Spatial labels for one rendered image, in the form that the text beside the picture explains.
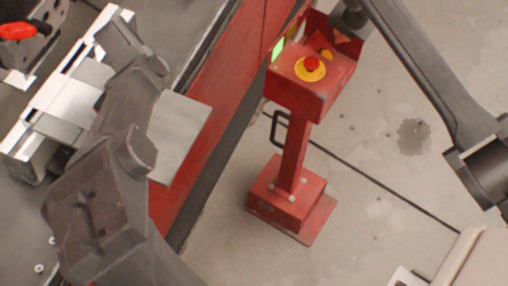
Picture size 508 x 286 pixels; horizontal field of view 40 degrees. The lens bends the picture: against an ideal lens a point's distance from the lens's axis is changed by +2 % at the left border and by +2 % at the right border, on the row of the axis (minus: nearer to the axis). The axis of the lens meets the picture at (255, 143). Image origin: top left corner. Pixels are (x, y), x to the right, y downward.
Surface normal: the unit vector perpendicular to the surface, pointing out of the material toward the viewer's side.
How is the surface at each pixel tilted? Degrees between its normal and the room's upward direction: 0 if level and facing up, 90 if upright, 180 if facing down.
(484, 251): 42
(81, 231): 34
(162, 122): 0
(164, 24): 0
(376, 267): 0
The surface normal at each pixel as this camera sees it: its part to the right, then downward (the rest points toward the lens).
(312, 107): -0.52, 0.71
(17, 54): 0.91, 0.37
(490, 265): -0.50, -0.73
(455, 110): -0.22, 0.11
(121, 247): 0.14, 0.43
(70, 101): 0.07, -0.52
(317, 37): 0.54, -0.15
